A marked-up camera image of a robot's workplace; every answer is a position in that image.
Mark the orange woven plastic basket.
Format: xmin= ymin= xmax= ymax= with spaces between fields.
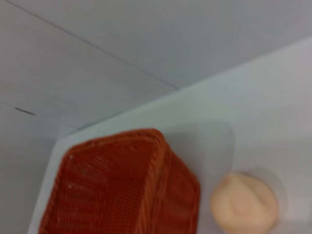
xmin=38 ymin=128 xmax=202 ymax=234

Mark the pale peach steamed bun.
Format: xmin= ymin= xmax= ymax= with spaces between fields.
xmin=210 ymin=172 xmax=279 ymax=234

